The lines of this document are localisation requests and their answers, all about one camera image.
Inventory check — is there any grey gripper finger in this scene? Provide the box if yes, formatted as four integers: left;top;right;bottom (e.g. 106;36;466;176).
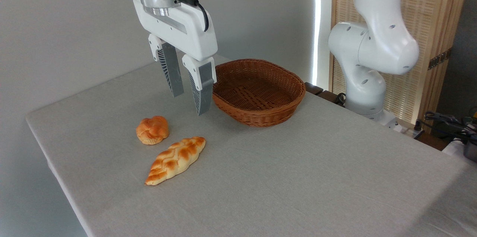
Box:
181;55;218;116
148;34;184;98

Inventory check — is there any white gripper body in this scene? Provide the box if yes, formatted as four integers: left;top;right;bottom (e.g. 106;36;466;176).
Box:
126;0;218;62

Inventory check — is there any round knotted bread roll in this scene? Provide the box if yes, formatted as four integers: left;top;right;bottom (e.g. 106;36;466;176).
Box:
136;116;170;145

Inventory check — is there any brown wicker basket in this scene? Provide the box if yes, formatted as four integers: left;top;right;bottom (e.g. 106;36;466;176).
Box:
211;59;307;128

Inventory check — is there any long braided bread loaf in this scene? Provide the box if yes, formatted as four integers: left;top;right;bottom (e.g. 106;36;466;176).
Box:
145;136;206;186

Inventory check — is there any dark brown wooden bench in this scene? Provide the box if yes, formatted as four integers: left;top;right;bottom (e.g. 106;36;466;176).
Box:
304;82;348;108

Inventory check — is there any grey tablecloth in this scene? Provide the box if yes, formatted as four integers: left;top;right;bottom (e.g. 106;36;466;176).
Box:
25;47;477;237

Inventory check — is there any dark metal screen hinge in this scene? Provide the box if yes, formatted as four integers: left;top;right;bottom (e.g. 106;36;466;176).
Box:
427;48;452;70

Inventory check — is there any light wooden slatted screen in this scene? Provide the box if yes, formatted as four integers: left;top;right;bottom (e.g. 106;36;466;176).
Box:
329;0;472;127

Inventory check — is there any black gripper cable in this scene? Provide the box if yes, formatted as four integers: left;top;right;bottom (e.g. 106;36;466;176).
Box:
175;0;210;32

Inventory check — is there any black cable bundle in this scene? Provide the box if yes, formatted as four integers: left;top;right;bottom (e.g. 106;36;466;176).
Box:
414;108;477;144

